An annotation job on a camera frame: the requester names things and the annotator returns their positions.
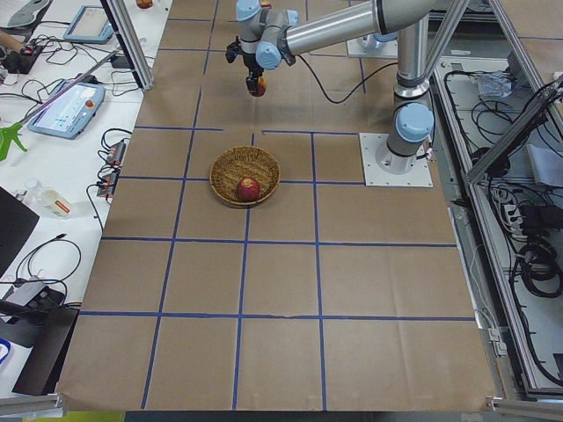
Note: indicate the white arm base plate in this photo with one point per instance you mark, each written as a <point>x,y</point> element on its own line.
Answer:
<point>372,48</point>
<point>384,169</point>

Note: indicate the dark red apple in basket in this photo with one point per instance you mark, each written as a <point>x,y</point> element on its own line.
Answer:
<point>248,189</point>

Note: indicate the red yellow apple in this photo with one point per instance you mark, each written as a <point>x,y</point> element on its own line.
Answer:
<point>260,88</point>

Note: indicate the round woven wicker basket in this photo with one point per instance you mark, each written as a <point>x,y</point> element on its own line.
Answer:
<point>244,161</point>

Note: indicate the aluminium frame rail right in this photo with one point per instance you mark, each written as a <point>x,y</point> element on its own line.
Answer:
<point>533,115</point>

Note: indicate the near blue teach pendant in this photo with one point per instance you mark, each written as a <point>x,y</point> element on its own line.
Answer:
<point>69,115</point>

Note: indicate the white power strip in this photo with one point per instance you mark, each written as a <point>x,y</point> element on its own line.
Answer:
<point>511,218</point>

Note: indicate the green handled reacher tool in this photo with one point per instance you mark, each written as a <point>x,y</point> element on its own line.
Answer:
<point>9,134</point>

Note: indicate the black monitor corner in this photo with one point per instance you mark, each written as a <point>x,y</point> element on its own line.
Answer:
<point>18,222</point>

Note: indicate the crumpled white paper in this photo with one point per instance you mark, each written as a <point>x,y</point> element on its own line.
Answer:
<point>495,84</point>

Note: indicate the clear plastic bottle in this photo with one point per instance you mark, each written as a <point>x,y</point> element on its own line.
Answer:
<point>49,198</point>

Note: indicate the aluminium frame post left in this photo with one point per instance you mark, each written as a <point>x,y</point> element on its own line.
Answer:
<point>119,19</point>

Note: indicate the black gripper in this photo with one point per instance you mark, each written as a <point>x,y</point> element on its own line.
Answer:
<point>252,70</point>

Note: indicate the far blue teach pendant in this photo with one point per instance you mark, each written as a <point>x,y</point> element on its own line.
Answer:
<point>90,25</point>

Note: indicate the blue teach pendant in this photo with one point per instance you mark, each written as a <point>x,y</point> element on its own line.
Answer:
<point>69,115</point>
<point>90,25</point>

